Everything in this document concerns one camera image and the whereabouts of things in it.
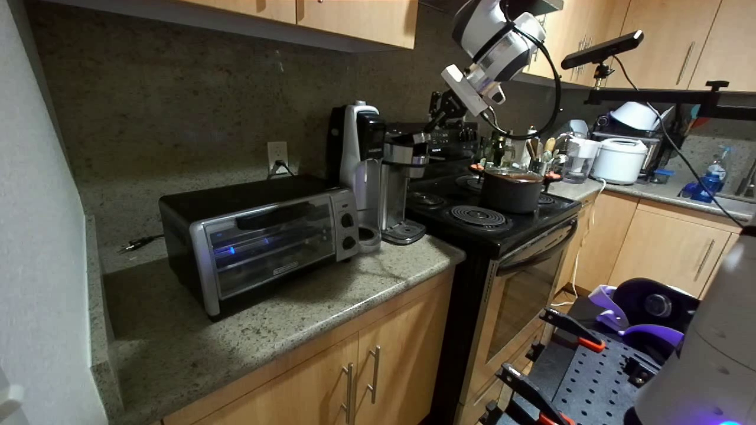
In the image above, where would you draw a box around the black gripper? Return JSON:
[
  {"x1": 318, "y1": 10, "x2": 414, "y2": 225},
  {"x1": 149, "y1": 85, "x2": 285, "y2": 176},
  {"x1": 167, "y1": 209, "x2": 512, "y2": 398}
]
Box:
[{"x1": 428, "y1": 87, "x2": 478, "y2": 137}]

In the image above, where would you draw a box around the silver black coffee machine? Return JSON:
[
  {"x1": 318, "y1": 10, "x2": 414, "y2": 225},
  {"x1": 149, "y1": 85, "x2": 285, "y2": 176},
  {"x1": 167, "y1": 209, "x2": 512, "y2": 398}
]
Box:
[{"x1": 378, "y1": 128, "x2": 434, "y2": 245}]

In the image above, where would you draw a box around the tall silver beverage machine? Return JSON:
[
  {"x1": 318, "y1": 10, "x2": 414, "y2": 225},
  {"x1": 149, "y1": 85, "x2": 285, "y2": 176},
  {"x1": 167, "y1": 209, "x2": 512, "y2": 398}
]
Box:
[{"x1": 325, "y1": 98, "x2": 387, "y2": 254}]

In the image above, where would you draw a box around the kitchen utensil bunch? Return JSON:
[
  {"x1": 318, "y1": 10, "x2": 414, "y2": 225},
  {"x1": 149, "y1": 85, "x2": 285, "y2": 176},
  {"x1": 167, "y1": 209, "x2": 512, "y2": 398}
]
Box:
[{"x1": 526, "y1": 132, "x2": 557, "y2": 172}]

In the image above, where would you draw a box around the dark cooking pot with lid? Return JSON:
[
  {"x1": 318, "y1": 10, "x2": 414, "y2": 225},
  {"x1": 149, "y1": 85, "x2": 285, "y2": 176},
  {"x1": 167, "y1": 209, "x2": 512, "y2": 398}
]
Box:
[{"x1": 469, "y1": 160, "x2": 561, "y2": 218}]

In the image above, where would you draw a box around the grey coil burner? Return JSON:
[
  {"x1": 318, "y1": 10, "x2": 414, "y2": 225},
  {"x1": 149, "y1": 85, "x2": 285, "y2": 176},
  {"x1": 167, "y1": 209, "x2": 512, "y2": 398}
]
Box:
[{"x1": 440, "y1": 202, "x2": 514, "y2": 233}]

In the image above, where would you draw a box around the black electric stove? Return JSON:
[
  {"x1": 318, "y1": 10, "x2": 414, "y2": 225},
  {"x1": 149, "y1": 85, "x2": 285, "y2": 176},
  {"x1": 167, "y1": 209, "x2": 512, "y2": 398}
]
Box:
[{"x1": 403, "y1": 174, "x2": 585, "y2": 425}]

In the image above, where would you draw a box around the white rice cooker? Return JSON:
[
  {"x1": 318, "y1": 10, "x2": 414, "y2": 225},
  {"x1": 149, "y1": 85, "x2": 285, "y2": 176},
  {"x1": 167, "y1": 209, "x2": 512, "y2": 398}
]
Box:
[{"x1": 590, "y1": 137, "x2": 650, "y2": 186}]

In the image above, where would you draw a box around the backsplash outlet with plug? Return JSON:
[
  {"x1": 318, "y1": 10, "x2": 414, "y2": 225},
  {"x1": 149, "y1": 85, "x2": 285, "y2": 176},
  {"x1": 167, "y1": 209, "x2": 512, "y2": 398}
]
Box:
[{"x1": 264, "y1": 140, "x2": 293, "y2": 176}]

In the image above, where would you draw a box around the white bowl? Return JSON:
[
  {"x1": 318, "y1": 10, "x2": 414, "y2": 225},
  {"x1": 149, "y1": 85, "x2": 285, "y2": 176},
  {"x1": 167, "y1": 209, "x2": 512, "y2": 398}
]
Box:
[{"x1": 609, "y1": 98, "x2": 661, "y2": 135}]

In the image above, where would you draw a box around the silver black toaster oven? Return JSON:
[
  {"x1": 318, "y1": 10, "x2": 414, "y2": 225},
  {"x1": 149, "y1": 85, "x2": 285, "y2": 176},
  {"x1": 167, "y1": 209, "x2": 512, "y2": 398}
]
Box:
[{"x1": 159, "y1": 172, "x2": 363, "y2": 322}]

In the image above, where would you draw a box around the wooden sink base cabinet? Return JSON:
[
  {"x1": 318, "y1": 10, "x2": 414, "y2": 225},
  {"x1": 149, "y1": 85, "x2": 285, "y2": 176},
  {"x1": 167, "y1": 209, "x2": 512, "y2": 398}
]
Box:
[{"x1": 564, "y1": 192, "x2": 746, "y2": 303}]

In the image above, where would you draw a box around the black clamp with orange tip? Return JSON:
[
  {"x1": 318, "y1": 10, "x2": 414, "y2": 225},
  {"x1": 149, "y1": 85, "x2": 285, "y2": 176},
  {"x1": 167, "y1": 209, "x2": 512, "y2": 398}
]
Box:
[
  {"x1": 496, "y1": 363, "x2": 569, "y2": 425},
  {"x1": 539, "y1": 307, "x2": 609, "y2": 353}
]

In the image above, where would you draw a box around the blue cloth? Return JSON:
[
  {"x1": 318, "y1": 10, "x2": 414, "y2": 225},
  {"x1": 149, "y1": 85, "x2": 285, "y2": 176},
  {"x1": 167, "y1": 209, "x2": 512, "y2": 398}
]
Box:
[{"x1": 681, "y1": 179, "x2": 717, "y2": 206}]

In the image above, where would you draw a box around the clear water bottle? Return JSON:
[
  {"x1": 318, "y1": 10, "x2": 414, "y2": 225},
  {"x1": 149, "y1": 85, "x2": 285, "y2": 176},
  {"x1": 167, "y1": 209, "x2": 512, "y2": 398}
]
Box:
[{"x1": 702, "y1": 143, "x2": 730, "y2": 195}]

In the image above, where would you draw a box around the purple black bag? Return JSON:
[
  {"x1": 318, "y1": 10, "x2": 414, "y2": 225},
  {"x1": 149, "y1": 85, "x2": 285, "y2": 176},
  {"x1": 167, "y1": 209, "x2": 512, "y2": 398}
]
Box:
[{"x1": 585, "y1": 278, "x2": 700, "y2": 363}]

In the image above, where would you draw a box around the black perforated robot table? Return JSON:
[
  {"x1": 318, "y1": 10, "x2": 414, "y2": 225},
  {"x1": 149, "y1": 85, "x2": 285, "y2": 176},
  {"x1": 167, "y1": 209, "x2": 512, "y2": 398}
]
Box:
[{"x1": 486, "y1": 304, "x2": 671, "y2": 425}]

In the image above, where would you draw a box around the black stereo camera bar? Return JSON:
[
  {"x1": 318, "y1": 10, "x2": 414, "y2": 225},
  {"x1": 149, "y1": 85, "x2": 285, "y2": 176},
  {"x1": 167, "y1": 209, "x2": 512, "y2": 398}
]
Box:
[{"x1": 559, "y1": 29, "x2": 646, "y2": 70}]

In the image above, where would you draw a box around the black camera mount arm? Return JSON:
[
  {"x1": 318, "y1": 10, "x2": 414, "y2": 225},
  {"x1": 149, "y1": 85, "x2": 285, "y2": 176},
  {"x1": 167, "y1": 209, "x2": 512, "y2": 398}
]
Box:
[{"x1": 585, "y1": 62, "x2": 756, "y2": 120}]

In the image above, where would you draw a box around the wooden wall cabinet with handle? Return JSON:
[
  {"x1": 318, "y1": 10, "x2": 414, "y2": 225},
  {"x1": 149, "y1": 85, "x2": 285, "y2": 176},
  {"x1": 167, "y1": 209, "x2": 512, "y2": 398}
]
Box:
[{"x1": 522, "y1": 0, "x2": 756, "y2": 91}]

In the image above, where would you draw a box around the thin black camera cable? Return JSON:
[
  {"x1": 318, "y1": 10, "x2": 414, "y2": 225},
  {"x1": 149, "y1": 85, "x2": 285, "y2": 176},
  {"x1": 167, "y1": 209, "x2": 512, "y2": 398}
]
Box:
[{"x1": 611, "y1": 54, "x2": 746, "y2": 231}]

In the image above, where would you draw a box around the silver wall cabinet handle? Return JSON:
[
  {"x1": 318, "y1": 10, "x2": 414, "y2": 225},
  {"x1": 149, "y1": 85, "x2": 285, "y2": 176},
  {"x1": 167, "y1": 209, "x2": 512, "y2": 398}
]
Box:
[{"x1": 676, "y1": 39, "x2": 700, "y2": 89}]

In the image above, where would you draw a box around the silver cabinet door handle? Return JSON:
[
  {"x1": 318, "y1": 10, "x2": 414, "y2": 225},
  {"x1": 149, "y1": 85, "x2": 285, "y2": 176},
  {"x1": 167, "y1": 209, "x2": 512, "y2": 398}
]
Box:
[
  {"x1": 339, "y1": 361, "x2": 359, "y2": 425},
  {"x1": 363, "y1": 343, "x2": 383, "y2": 408}
]

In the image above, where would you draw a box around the silver sink cabinet handle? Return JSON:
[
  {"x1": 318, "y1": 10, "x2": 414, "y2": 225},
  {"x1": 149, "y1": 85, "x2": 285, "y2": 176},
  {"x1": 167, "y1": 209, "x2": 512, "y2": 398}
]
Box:
[{"x1": 691, "y1": 237, "x2": 717, "y2": 283}]

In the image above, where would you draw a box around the black power plug cable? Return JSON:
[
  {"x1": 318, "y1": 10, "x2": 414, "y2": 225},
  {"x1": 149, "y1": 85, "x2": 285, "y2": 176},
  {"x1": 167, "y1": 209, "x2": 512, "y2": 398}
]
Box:
[{"x1": 121, "y1": 231, "x2": 167, "y2": 254}]

